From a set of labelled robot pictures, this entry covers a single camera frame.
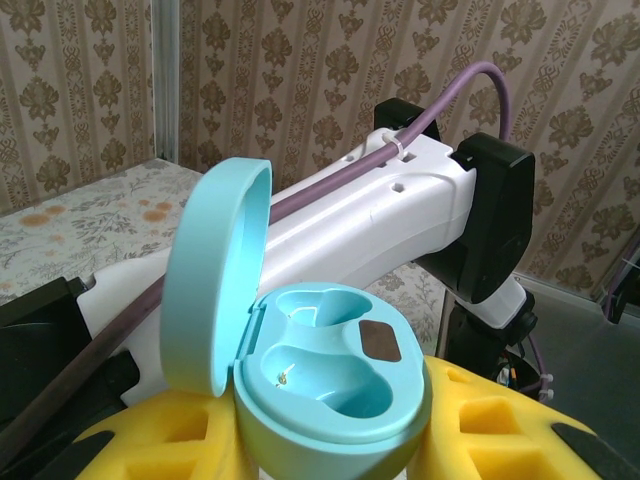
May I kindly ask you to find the grey steel sheet panel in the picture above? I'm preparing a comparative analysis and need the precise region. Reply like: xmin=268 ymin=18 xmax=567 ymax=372
xmin=442 ymin=277 xmax=640 ymax=441

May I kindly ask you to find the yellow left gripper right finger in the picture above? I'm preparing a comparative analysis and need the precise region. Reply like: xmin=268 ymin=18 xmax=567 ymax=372
xmin=407 ymin=353 xmax=640 ymax=480

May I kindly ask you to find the teal earbud charging case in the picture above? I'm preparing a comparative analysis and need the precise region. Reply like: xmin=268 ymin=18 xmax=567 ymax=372
xmin=160 ymin=156 xmax=434 ymax=480

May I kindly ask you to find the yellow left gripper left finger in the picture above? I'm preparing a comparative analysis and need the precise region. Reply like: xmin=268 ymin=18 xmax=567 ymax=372
xmin=9 ymin=387 xmax=266 ymax=480

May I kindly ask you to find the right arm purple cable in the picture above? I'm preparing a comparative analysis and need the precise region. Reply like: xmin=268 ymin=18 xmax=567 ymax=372
xmin=0 ymin=60 xmax=554 ymax=454

